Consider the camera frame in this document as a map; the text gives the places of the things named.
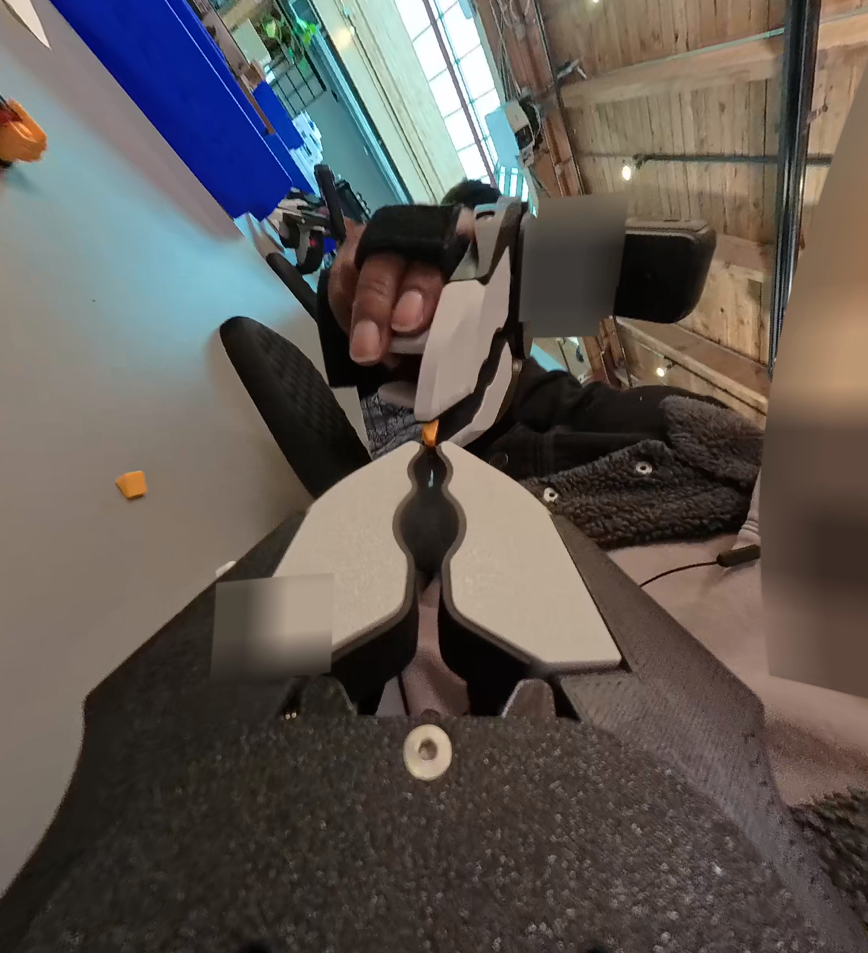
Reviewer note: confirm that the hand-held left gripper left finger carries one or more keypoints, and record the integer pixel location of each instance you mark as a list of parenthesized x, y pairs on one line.
[(359, 543)]

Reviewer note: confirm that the white black machine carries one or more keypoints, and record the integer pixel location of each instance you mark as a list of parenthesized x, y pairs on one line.
[(304, 223)]

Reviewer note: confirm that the orange lego frame piece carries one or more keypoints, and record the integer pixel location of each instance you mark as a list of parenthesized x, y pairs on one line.
[(2, 126)]

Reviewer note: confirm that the person's right hand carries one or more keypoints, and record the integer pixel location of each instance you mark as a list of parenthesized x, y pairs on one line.
[(382, 298)]

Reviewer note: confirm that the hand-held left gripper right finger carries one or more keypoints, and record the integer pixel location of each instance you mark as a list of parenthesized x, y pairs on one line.
[(531, 588)]

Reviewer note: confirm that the blue patterned cloth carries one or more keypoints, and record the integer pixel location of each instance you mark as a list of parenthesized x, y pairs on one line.
[(389, 424)]

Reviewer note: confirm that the blue plastic bin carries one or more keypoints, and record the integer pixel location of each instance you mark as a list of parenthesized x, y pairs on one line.
[(181, 97), (285, 134)]

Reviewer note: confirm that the orange and red lego assembly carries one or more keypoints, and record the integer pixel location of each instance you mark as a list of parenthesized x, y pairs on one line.
[(430, 433)]

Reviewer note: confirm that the white paper sheet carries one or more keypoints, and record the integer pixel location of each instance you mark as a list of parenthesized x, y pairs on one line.
[(28, 19)]

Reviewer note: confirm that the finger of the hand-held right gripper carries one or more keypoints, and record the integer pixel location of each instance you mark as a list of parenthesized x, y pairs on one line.
[(497, 402), (464, 335)]

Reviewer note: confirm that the person's beige sweater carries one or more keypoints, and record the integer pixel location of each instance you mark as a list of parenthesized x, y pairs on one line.
[(702, 618)]

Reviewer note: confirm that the dark metal column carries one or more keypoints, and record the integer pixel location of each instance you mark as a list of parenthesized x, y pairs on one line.
[(795, 149)]

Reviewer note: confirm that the small orange lego tile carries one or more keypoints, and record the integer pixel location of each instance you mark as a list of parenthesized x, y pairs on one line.
[(131, 484)]

